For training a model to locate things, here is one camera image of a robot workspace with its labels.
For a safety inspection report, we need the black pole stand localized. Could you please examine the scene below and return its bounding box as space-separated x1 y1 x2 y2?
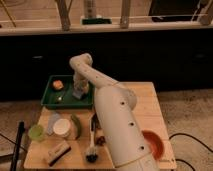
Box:
10 121 25 171

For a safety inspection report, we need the orange plastic bowl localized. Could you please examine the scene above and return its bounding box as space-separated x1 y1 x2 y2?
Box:
142 130 165 161

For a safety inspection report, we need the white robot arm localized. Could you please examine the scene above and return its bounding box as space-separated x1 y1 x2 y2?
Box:
69 53 160 171

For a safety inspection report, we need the white round bowl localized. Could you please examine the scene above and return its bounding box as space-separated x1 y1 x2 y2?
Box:
53 119 71 137

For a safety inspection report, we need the orange fruit toy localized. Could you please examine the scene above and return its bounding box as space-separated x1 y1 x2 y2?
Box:
52 80 64 90

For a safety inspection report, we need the green cucumber toy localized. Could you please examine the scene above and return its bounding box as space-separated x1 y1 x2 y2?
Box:
71 114 82 140

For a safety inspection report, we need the blue grey sponge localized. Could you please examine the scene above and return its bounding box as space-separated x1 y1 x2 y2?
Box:
73 91 83 99

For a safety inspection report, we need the black floor cable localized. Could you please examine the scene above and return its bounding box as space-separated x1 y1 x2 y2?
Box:
168 132 213 171

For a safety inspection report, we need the black monitor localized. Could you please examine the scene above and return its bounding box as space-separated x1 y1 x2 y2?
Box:
149 0 199 22

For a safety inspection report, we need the green plastic tray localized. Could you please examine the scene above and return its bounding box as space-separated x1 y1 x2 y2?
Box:
41 75 94 110

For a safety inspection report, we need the grey plastic spatula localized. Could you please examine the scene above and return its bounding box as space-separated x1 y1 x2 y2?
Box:
46 113 60 135

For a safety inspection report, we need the small metal spoon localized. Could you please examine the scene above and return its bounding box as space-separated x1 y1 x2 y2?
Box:
55 94 65 104

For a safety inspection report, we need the green plastic cup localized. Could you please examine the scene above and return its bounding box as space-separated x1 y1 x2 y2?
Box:
28 125 44 141

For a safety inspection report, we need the dark green box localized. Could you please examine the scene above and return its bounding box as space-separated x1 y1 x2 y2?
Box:
82 18 112 25

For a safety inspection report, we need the brown grape cluster toy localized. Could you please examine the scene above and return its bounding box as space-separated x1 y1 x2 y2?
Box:
96 136 106 146

